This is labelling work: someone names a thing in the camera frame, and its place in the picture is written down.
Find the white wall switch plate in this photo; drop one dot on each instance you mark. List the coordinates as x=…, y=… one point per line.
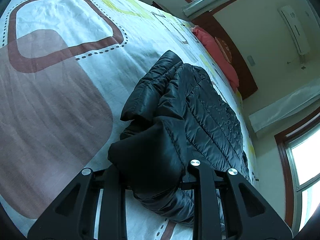
x=251, y=60

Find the dark wooden headboard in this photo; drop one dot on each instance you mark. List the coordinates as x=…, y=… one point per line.
x=209, y=23

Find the white wall air conditioner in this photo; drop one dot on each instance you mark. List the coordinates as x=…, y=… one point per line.
x=296, y=30

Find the patterned white bed sheet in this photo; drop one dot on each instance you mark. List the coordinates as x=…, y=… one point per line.
x=67, y=69

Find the black quilted down jacket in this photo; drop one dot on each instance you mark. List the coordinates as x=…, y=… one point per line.
x=174, y=115

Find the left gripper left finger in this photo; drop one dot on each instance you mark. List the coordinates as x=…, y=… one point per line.
x=92, y=206

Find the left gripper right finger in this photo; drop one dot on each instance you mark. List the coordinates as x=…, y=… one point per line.
x=227, y=206

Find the patterned orange cushion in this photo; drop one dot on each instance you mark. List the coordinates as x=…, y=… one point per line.
x=224, y=49

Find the red pillow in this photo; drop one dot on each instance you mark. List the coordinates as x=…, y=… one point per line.
x=211, y=46

